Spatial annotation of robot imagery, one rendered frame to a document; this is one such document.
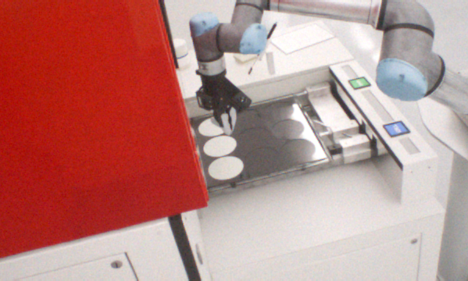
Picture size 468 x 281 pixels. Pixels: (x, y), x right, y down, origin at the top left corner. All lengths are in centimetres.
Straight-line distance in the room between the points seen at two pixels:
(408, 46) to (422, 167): 33
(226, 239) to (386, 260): 44
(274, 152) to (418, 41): 52
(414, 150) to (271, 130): 44
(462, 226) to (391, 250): 63
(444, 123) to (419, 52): 54
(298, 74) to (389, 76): 59
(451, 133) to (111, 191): 113
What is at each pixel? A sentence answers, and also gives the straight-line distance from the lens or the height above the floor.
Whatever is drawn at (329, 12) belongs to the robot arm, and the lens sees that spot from 128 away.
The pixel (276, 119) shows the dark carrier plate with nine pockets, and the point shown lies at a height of 90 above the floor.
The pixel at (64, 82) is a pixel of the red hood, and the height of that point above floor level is 151.
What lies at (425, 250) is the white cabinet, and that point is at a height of 68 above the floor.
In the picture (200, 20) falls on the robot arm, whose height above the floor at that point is 133.
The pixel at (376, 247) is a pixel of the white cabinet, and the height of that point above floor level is 75.
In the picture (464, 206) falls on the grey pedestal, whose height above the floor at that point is 46.
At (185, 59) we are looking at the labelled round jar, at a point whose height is 100.
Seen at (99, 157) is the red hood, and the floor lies 138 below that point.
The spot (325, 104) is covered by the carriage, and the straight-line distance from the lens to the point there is 169.
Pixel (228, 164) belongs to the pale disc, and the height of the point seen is 90.
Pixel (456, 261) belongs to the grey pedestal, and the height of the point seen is 16.
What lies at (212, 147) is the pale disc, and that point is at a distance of 154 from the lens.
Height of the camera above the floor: 182
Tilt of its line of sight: 36 degrees down
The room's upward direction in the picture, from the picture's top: 11 degrees counter-clockwise
